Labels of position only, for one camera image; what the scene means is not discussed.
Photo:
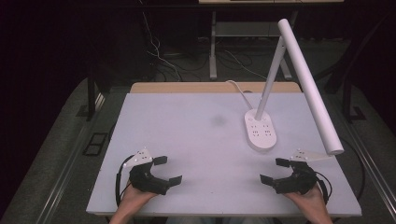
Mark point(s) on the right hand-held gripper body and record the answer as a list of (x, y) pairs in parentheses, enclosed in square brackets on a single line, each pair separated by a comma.
[(300, 182)]

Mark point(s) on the aluminium floor rail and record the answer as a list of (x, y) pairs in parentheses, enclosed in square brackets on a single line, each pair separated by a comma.
[(370, 161), (62, 177)]

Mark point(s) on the black rectangular floor frame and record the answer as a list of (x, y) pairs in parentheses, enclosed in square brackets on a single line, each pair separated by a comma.
[(95, 144)]

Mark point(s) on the grey metal desk frame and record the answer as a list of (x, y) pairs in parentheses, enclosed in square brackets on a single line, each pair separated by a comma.
[(213, 62)]

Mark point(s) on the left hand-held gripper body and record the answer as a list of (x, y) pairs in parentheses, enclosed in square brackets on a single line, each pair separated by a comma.
[(146, 182)]

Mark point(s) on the person's right hand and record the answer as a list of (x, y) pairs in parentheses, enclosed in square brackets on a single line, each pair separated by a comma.
[(308, 202)]

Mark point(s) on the white desk lamp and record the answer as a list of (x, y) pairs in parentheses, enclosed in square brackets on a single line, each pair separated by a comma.
[(260, 134)]

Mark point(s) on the black metal stand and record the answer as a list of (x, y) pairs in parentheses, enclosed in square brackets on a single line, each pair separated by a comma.
[(347, 102), (91, 99)]

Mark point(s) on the person's left hand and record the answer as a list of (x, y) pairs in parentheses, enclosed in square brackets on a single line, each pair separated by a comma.
[(134, 199)]

